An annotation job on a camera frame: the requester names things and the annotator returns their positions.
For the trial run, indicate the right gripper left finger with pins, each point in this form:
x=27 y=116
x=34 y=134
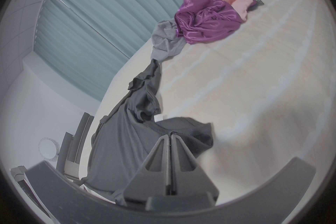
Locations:
x=152 y=170

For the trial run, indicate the bed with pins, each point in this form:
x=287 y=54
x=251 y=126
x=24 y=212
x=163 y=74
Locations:
x=262 y=73

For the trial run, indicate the purple satin garment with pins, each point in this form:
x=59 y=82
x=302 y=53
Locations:
x=207 y=20

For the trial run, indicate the black chest of drawers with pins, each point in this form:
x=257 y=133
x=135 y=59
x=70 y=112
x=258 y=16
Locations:
x=78 y=136

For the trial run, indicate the grey garment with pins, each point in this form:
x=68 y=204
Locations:
x=165 y=41

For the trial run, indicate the black T-shirt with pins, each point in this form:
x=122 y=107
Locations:
x=118 y=144

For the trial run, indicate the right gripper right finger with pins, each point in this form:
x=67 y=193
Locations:
x=191 y=175

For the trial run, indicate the dark purple garment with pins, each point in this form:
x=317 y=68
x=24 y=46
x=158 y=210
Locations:
x=252 y=4

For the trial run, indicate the pink garment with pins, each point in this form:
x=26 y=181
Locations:
x=241 y=5

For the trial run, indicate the small black garment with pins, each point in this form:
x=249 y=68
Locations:
x=259 y=2

